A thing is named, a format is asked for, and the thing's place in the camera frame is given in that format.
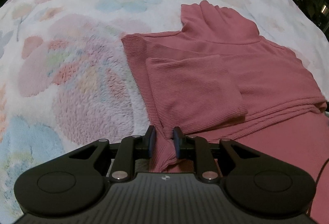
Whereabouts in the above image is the pink ribbed turtleneck top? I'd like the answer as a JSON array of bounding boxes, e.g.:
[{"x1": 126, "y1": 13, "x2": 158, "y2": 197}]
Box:
[{"x1": 122, "y1": 1, "x2": 328, "y2": 223}]

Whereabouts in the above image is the floral fleece bed blanket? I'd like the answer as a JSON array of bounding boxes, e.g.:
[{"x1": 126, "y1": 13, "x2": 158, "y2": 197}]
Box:
[{"x1": 1, "y1": 0, "x2": 328, "y2": 223}]

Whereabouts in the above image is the black cable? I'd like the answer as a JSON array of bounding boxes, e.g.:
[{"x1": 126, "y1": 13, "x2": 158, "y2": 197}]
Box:
[{"x1": 306, "y1": 164, "x2": 329, "y2": 217}]

